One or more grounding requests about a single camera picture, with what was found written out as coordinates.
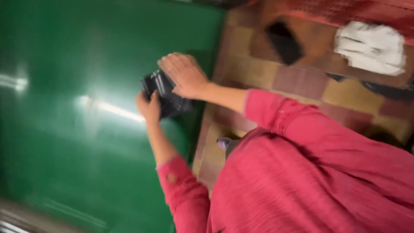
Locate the person's right hand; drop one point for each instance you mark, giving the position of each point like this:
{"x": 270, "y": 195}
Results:
{"x": 187, "y": 77}

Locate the person's left hand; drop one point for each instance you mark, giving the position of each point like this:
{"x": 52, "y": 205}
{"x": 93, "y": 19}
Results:
{"x": 149, "y": 110}

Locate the black flat rectangular object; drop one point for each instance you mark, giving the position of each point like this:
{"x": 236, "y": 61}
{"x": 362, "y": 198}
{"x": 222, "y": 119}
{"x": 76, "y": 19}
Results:
{"x": 284, "y": 42}

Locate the person's right fingers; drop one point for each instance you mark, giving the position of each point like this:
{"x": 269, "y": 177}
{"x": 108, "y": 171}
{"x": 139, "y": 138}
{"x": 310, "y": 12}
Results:
{"x": 173, "y": 64}

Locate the black plastic bag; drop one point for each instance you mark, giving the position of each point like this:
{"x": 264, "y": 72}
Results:
{"x": 168, "y": 97}

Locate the person's red shirt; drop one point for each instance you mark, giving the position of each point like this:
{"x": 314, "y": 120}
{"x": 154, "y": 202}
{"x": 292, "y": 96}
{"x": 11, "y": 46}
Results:
{"x": 291, "y": 174}

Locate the person's left fingers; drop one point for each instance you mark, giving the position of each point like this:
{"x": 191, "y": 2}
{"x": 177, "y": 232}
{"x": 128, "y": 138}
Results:
{"x": 153, "y": 97}

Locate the person's purple shoe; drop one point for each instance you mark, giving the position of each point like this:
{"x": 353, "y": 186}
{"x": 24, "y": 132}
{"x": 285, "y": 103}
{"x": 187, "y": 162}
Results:
{"x": 223, "y": 142}

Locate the white crumpled cloth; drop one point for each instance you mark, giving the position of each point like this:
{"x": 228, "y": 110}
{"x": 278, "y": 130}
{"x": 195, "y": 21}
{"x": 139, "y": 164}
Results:
{"x": 370, "y": 48}

